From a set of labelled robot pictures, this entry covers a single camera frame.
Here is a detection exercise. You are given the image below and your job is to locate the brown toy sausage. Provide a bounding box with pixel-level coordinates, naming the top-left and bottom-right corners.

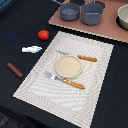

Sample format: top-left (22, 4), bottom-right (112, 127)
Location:
top-left (7, 63), bottom-right (23, 78)

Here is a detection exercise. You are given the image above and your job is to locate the grey frying pan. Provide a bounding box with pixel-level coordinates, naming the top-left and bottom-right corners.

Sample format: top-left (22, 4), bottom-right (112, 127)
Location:
top-left (59, 3), bottom-right (80, 21)

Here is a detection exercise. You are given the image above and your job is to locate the grey cooking pot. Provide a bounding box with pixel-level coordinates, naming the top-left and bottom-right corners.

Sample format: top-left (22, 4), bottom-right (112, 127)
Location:
top-left (81, 3), bottom-right (103, 25)

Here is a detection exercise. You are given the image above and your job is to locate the red toy tomato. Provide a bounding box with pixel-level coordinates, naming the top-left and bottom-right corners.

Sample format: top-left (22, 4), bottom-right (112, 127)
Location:
top-left (38, 30), bottom-right (49, 40)

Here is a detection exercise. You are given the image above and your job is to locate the brown wooden board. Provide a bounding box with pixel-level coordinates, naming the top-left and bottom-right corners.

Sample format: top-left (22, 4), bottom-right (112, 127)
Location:
top-left (48, 0), bottom-right (128, 44)

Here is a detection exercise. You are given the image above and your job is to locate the knife with orange handle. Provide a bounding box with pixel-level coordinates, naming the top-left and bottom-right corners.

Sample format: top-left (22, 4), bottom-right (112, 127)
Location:
top-left (55, 50), bottom-right (97, 62)

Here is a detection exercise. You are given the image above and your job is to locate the beige bowl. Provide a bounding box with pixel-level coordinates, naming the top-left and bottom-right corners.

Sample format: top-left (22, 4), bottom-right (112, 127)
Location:
top-left (118, 4), bottom-right (128, 30)

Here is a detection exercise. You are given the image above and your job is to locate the fork with orange handle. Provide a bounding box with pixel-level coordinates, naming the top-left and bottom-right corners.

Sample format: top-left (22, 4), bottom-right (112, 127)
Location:
top-left (44, 71), bottom-right (85, 89)

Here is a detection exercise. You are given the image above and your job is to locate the white woven placemat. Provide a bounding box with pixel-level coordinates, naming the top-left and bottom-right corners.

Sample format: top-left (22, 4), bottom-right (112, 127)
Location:
top-left (12, 30), bottom-right (115, 128)

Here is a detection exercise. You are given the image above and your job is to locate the beige round plate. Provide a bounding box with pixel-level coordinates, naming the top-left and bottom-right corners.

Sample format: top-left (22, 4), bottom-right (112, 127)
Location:
top-left (55, 55), bottom-right (83, 78)

